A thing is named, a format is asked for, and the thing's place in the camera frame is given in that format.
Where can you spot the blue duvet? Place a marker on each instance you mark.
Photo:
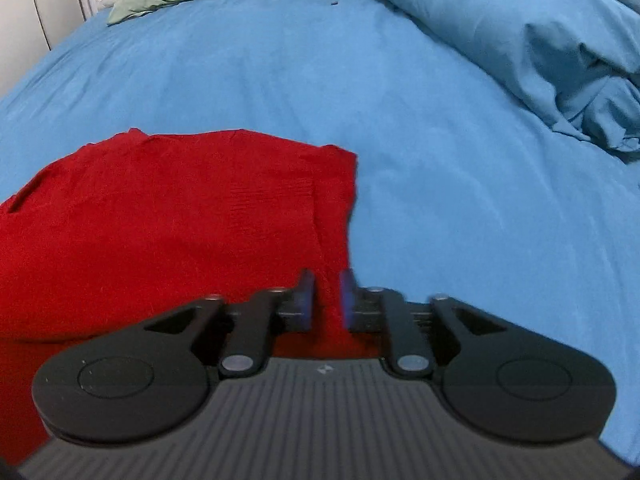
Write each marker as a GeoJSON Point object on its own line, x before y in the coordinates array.
{"type": "Point", "coordinates": [520, 35]}

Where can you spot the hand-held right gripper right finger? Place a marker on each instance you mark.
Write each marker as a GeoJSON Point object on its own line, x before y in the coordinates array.
{"type": "Point", "coordinates": [347, 296]}

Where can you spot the red knitted garment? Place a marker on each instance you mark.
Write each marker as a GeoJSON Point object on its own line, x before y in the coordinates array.
{"type": "Point", "coordinates": [165, 230]}

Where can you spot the blue bed sheet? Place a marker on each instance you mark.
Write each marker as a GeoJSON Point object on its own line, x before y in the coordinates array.
{"type": "Point", "coordinates": [320, 80]}

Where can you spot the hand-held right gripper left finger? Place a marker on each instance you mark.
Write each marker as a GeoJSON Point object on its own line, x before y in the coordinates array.
{"type": "Point", "coordinates": [306, 295]}

